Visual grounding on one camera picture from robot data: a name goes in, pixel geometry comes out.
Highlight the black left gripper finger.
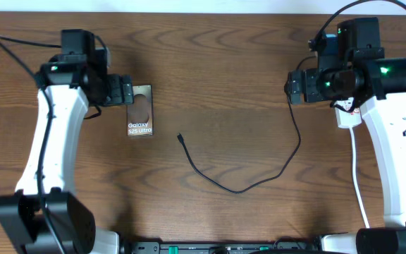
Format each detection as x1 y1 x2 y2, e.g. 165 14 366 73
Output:
123 83 134 104
107 74 123 106

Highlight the black USB charging cable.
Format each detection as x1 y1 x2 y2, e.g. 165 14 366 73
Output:
176 56 316 195

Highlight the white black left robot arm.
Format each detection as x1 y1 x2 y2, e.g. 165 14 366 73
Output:
0 29 134 253

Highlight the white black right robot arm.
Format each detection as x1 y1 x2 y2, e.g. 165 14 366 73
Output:
284 18 406 253

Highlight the white power strip socket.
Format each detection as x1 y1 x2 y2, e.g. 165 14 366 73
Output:
335 97 362 129

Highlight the white power strip cord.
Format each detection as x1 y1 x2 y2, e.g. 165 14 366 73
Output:
348 126 371 229

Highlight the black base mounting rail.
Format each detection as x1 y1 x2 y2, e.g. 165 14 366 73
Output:
119 240 321 254

